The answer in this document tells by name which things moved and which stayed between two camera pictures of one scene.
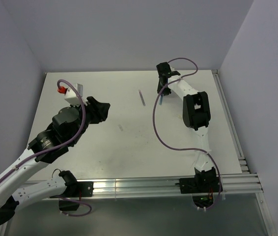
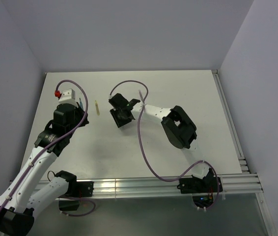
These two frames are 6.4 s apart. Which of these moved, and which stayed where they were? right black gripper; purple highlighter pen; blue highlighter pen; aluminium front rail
Moved: right black gripper; blue highlighter pen
Stayed: aluminium front rail; purple highlighter pen
